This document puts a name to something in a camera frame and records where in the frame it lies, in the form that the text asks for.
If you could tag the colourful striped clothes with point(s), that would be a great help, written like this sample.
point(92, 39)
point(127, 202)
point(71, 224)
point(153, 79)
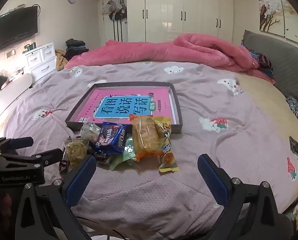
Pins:
point(264, 62)

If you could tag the pink children's book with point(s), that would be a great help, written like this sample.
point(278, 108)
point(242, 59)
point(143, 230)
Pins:
point(94, 105)

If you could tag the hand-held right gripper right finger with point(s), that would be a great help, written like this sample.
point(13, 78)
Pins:
point(212, 180)

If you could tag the pile of dark clothes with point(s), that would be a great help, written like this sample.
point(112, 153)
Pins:
point(75, 46)

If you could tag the table clutter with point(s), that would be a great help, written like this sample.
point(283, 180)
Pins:
point(11, 76)

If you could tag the blue cookie packet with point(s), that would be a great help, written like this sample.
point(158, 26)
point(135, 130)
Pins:
point(110, 137)

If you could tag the yellow snack packet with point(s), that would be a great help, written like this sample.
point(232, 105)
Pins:
point(167, 160)

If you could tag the pink quilt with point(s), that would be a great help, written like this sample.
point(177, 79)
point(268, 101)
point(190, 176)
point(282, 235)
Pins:
point(151, 50)

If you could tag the white glossy wardrobe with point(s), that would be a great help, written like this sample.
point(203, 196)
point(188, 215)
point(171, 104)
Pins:
point(164, 7)

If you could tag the tan fluffy blanket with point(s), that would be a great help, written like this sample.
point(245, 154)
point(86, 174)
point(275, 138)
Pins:
point(60, 60)

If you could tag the grey padded headboard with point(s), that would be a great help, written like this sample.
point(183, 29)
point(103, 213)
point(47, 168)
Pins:
point(276, 60)

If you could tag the white drawer cabinet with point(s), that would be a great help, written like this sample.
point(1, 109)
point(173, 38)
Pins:
point(39, 60)

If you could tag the wall switch panel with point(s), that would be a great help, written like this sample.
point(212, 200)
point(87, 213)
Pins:
point(11, 53)

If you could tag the person's left hand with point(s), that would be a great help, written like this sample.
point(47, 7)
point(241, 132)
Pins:
point(4, 203)

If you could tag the clear golden pastry packet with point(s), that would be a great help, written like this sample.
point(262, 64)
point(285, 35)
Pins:
point(75, 150)

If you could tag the green pea snack packet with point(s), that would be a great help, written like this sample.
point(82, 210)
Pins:
point(125, 155)

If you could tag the white door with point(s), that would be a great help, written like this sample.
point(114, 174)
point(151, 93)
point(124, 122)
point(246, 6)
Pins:
point(106, 30)

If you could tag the small dark container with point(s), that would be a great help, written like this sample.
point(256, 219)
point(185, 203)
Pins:
point(31, 46)

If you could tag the blossom tree wall painting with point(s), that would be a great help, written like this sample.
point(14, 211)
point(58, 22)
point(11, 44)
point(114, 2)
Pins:
point(271, 5)

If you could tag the hanging caps bunch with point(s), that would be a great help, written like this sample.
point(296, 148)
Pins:
point(116, 8)

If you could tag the purple cartoon print bedsheet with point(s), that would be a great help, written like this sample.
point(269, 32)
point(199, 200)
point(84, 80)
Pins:
point(214, 100)

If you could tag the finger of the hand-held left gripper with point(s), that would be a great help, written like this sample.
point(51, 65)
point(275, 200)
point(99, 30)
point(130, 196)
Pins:
point(19, 142)
point(49, 156)

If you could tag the shallow grey box tray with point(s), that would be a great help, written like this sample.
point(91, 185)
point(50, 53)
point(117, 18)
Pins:
point(129, 84)

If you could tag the orange cracker packet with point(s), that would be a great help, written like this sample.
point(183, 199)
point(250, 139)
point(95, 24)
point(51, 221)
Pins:
point(145, 135)

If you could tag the black wall television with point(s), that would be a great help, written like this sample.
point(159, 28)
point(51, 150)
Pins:
point(14, 27)

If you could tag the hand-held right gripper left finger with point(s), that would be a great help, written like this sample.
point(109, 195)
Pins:
point(80, 180)

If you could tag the white round table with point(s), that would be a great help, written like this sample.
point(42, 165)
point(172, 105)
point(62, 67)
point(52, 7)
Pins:
point(16, 85)

